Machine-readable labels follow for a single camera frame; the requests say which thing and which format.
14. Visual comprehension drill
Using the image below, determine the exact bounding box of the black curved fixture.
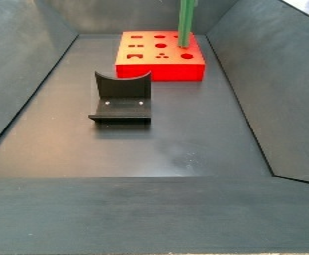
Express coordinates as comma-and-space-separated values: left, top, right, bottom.
88, 73, 151, 122

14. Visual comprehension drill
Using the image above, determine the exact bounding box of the green star-profile bar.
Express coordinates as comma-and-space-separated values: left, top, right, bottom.
178, 0, 195, 48

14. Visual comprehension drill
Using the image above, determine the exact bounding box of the red shape-sorter block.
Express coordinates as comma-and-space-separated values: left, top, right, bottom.
115, 31, 206, 81

